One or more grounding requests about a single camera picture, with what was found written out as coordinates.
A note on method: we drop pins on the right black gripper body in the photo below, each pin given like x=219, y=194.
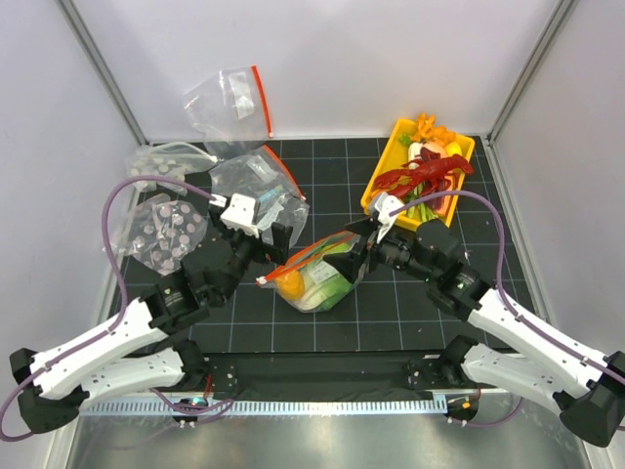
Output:
x=393, y=251

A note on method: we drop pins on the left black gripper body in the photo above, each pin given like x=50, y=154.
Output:
x=245, y=249

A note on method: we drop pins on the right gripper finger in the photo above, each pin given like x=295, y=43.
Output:
x=354, y=264
x=365, y=227

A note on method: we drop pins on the toy small orange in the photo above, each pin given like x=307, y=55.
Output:
x=290, y=286

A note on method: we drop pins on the toy green lettuce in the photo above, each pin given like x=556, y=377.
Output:
x=325, y=287

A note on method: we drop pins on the clear bag orange zipper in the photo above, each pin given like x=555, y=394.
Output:
x=336, y=243
x=253, y=174
x=230, y=107

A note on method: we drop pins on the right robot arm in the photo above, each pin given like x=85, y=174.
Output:
x=463, y=292

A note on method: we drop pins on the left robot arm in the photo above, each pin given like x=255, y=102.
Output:
x=141, y=347

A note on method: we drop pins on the clear bag blue zipper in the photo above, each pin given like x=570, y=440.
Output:
x=273, y=195

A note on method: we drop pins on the bag of pink discs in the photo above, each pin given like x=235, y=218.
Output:
x=159, y=233

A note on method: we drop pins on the bag of white discs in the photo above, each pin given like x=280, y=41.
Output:
x=173, y=161

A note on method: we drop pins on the upright clear bag orange zipper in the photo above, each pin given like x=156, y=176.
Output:
x=230, y=107

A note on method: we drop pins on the black grid mat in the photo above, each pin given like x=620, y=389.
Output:
x=388, y=310

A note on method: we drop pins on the yellow plastic tray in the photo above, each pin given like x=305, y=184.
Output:
x=394, y=155

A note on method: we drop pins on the toy red lobster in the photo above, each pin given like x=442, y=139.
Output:
x=403, y=181

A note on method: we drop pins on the toy white garlic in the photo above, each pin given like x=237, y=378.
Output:
x=414, y=151

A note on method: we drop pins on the toy pink sausage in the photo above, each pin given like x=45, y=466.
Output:
x=441, y=154

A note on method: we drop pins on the small green toy sprig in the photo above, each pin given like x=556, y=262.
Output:
x=405, y=140

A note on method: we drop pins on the toy orange coral piece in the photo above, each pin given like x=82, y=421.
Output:
x=427, y=130

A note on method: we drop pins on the toy yellow lemon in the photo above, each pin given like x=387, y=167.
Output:
x=453, y=148

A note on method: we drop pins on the black mounting plate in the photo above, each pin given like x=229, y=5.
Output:
x=325, y=376

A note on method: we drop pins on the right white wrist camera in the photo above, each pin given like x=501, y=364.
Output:
x=384, y=210

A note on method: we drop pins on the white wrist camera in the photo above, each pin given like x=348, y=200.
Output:
x=384, y=210
x=240, y=215

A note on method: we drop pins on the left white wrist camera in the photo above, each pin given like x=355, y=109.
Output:
x=240, y=215

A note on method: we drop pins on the aluminium front rail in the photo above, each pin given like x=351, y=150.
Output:
x=550, y=388

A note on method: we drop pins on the left aluminium post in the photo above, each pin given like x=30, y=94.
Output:
x=96, y=59

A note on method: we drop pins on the aluminium post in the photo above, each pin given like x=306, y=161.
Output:
x=96, y=59
x=539, y=53

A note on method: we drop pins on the right aluminium post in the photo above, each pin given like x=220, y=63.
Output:
x=539, y=53

